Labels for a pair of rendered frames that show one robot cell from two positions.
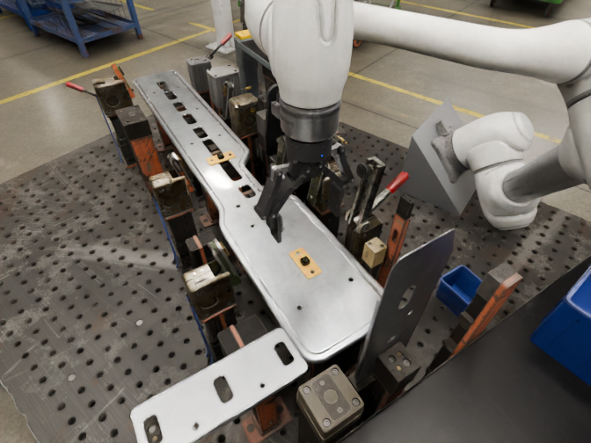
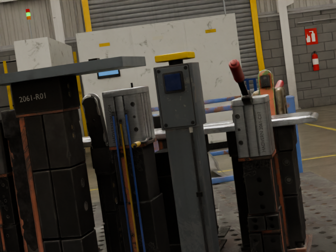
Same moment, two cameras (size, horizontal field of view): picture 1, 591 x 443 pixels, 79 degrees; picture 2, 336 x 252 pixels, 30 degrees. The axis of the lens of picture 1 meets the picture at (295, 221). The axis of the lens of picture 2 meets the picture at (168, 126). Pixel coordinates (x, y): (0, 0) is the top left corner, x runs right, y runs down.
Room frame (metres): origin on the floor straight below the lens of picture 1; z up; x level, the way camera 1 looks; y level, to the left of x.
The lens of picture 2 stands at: (2.29, -0.59, 1.11)
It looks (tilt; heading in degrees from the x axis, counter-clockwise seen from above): 4 degrees down; 137
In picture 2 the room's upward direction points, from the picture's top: 8 degrees counter-clockwise
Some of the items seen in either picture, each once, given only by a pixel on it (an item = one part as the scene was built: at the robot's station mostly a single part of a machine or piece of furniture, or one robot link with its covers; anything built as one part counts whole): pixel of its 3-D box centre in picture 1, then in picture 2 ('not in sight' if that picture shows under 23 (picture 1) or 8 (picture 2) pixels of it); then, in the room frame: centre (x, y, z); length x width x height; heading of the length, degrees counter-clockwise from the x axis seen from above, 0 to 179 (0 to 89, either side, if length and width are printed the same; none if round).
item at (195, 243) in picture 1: (211, 277); not in sight; (0.57, 0.23, 0.84); 0.11 x 0.08 x 0.29; 122
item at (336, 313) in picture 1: (216, 156); (38, 145); (0.91, 0.24, 1.00); 1.38 x 0.22 x 0.02; 32
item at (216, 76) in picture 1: (229, 123); (137, 184); (1.26, 0.25, 0.90); 0.13 x 0.10 x 0.41; 122
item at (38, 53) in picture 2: not in sight; (51, 90); (-6.67, 5.15, 1.22); 2.40 x 0.54 x 2.45; 137
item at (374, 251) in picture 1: (364, 293); not in sight; (0.50, -0.17, 0.88); 0.04 x 0.04 x 0.36; 32
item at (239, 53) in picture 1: (250, 92); (192, 185); (1.49, 0.19, 0.92); 0.08 x 0.08 x 0.44; 32
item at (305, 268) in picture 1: (304, 261); not in sight; (0.50, -0.02, 1.01); 0.08 x 0.04 x 0.01; 32
